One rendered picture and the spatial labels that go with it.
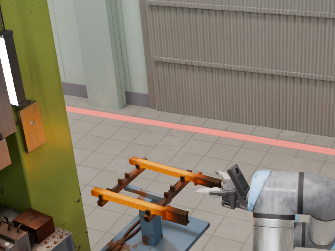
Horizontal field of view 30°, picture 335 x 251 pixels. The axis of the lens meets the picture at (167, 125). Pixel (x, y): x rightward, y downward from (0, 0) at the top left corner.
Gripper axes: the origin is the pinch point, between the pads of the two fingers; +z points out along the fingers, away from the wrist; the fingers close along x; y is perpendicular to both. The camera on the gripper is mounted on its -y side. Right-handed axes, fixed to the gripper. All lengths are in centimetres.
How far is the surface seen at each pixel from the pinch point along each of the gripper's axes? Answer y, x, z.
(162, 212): -0.9, -25.9, 2.3
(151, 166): -0.3, -1.5, 23.5
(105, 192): -0.7, -24.5, 28.4
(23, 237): 1, -57, 39
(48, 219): 1, -45, 39
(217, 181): -1.1, -0.3, -5.3
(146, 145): 100, 151, 143
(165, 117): 100, 194, 154
